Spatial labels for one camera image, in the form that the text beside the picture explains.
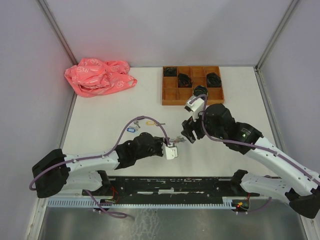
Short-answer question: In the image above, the black rolled band centre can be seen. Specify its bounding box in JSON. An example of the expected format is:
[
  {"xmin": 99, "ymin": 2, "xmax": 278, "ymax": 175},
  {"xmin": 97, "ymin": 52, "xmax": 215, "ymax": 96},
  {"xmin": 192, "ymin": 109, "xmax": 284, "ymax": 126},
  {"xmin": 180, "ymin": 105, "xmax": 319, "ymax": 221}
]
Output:
[{"xmin": 177, "ymin": 73, "xmax": 193, "ymax": 88}]

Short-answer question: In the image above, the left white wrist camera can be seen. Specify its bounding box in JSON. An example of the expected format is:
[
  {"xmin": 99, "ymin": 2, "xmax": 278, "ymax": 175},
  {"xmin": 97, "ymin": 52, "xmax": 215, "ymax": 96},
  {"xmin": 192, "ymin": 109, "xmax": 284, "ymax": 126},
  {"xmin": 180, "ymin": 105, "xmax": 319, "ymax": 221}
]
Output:
[{"xmin": 162, "ymin": 142, "xmax": 178, "ymax": 160}]

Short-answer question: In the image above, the black rolled band top-left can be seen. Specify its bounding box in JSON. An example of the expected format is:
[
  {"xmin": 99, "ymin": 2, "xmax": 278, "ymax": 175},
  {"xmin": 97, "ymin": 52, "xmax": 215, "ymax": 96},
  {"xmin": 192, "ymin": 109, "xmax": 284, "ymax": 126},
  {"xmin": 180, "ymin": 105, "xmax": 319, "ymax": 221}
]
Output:
[{"xmin": 163, "ymin": 67, "xmax": 177, "ymax": 77}]

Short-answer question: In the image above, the blue tag key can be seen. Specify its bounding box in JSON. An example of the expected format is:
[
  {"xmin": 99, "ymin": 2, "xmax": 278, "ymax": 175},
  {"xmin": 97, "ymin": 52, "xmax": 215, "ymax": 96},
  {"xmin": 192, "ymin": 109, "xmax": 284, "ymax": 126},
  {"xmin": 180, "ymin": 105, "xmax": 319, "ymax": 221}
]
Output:
[{"xmin": 126, "ymin": 127, "xmax": 137, "ymax": 133}]

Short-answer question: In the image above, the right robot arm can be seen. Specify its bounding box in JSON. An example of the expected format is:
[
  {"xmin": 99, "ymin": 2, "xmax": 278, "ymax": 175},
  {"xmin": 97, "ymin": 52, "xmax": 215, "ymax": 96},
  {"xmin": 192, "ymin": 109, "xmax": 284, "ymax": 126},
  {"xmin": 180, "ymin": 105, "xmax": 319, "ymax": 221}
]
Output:
[{"xmin": 181, "ymin": 99, "xmax": 320, "ymax": 219}]

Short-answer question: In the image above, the grey cable duct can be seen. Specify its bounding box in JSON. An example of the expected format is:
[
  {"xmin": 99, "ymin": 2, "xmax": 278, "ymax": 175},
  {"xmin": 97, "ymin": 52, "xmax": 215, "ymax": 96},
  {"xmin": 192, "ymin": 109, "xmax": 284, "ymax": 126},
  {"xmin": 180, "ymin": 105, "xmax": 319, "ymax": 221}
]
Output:
[{"xmin": 47, "ymin": 197, "xmax": 238, "ymax": 209}]

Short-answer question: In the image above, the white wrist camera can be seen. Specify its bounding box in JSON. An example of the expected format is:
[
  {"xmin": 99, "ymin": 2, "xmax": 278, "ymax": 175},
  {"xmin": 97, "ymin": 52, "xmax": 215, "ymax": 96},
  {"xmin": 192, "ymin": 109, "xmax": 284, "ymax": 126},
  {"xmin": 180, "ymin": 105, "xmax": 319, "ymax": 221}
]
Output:
[
  {"xmin": 184, "ymin": 94, "xmax": 208, "ymax": 122},
  {"xmin": 162, "ymin": 142, "xmax": 178, "ymax": 160}
]

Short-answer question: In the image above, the yellow tag key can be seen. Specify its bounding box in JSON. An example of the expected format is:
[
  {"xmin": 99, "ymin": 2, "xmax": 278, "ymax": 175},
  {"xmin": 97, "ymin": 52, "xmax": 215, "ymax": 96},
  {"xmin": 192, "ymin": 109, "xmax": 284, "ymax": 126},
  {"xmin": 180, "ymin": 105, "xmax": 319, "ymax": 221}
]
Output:
[{"xmin": 145, "ymin": 120, "xmax": 165, "ymax": 126}]

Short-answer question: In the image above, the black rolled band right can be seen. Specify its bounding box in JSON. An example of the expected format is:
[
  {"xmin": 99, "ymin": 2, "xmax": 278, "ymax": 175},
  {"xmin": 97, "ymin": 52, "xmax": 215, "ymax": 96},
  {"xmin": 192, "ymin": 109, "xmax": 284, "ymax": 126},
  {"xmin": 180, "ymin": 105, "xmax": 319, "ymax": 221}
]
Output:
[{"xmin": 206, "ymin": 72, "xmax": 222, "ymax": 88}]

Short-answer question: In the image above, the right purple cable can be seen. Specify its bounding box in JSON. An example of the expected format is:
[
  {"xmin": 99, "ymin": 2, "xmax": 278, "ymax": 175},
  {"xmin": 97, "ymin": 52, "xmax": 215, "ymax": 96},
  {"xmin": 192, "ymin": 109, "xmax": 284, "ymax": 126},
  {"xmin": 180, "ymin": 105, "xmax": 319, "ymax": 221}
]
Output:
[{"xmin": 189, "ymin": 94, "xmax": 320, "ymax": 215}]

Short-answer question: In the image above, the metal key organiser disc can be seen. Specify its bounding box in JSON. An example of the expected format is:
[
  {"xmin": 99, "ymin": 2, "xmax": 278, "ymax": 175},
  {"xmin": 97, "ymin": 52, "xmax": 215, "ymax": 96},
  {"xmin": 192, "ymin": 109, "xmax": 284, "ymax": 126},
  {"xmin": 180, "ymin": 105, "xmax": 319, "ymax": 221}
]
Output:
[{"xmin": 169, "ymin": 135, "xmax": 187, "ymax": 145}]

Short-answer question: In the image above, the wooden compartment tray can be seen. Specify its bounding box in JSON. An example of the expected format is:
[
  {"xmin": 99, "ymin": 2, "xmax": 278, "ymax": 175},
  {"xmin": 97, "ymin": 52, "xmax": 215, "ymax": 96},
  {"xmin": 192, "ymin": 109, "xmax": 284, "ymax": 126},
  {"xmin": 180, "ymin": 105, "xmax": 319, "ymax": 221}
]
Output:
[{"xmin": 162, "ymin": 65, "xmax": 225, "ymax": 106}]

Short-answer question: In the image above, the pink plastic bag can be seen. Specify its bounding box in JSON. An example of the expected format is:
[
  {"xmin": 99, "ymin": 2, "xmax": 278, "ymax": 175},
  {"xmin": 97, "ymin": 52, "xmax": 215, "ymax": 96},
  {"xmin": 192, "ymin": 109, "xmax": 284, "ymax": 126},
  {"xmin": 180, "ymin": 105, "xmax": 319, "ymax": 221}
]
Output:
[{"xmin": 64, "ymin": 58, "xmax": 138, "ymax": 98}]

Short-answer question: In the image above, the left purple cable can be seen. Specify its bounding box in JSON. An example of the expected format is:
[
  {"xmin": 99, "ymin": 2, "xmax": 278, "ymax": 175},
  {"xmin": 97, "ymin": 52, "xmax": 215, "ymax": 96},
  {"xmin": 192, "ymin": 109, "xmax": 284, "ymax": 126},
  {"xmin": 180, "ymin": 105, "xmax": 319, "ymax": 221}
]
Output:
[{"xmin": 29, "ymin": 115, "xmax": 173, "ymax": 191}]

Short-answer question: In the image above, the blue yellow rolled band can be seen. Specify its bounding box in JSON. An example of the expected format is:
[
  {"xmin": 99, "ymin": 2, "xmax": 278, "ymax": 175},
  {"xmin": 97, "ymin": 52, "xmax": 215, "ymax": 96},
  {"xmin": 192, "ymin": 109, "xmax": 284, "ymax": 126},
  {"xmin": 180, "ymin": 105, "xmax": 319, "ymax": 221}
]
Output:
[{"xmin": 192, "ymin": 85, "xmax": 208, "ymax": 97}]

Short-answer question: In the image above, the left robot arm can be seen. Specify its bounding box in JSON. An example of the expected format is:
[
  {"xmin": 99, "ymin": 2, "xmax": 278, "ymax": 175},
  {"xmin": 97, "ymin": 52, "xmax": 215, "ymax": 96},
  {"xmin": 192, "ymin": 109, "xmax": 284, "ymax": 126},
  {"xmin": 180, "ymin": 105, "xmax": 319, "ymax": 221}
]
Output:
[{"xmin": 29, "ymin": 132, "xmax": 178, "ymax": 199}]

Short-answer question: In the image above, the purple cable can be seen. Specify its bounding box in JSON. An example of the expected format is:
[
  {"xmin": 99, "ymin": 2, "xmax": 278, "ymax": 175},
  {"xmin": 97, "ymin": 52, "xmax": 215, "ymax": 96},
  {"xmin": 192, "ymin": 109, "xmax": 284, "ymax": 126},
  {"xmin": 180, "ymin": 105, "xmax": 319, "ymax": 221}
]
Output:
[
  {"xmin": 189, "ymin": 94, "xmax": 320, "ymax": 215},
  {"xmin": 29, "ymin": 115, "xmax": 173, "ymax": 191}
]

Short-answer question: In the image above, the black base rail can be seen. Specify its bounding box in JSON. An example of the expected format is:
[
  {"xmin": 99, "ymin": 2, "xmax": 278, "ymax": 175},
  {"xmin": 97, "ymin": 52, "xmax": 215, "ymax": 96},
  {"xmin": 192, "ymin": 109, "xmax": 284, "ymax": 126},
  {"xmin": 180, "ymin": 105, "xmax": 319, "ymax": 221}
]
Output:
[{"xmin": 91, "ymin": 176, "xmax": 258, "ymax": 204}]

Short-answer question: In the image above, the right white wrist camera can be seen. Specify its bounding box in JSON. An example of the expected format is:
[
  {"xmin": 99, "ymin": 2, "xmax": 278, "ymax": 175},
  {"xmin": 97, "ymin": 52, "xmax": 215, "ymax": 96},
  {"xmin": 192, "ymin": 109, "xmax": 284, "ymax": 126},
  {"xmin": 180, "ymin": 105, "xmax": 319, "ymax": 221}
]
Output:
[{"xmin": 184, "ymin": 94, "xmax": 208, "ymax": 122}]

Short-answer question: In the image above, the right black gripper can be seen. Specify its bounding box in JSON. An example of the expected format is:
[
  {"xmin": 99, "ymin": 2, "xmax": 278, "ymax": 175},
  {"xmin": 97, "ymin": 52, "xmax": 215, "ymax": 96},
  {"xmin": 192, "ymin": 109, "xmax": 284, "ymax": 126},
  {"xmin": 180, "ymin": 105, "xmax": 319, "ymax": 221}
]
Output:
[{"xmin": 180, "ymin": 107, "xmax": 225, "ymax": 144}]

